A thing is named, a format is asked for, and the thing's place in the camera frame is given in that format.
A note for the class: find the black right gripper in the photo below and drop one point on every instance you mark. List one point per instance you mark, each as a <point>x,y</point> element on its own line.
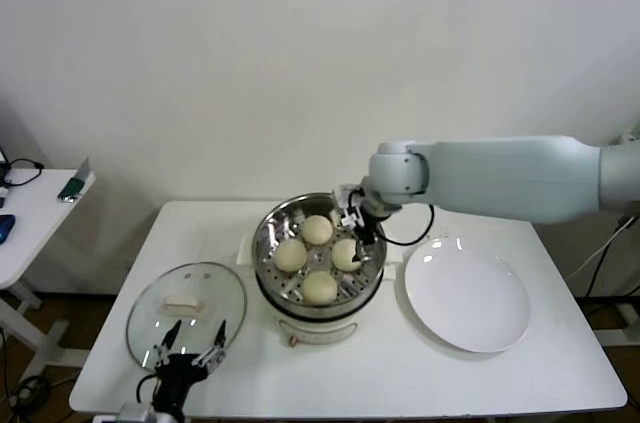
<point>374,215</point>

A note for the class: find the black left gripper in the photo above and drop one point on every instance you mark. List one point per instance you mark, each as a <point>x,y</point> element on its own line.
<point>176,375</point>

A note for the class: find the white steamed baozi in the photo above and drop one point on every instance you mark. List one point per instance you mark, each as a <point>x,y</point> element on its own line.
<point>291,256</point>
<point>344,255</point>
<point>320,288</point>
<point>318,229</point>

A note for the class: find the round glass pot lid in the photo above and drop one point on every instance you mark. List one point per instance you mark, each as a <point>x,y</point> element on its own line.
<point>181,306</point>

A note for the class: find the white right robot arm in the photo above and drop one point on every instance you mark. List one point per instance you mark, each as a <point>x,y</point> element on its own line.
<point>500,178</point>

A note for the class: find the perforated steel steamer basket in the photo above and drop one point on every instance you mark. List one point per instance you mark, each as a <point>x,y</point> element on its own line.
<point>270,238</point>

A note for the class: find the white electric cooker pot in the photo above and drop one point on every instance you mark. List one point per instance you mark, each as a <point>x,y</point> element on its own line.
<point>315,332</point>

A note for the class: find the round white plate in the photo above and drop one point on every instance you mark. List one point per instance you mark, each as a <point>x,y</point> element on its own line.
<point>465,293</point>

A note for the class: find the white side table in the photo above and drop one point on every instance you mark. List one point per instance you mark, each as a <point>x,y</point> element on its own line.
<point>35,215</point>

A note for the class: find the blue computer mouse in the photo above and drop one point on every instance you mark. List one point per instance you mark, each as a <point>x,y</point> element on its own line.
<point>6,229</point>

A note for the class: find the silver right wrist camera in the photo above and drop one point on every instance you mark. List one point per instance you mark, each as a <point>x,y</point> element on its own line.
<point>345,203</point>

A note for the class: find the white desk foot frame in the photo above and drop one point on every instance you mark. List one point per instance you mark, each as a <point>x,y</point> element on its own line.
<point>620,338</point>

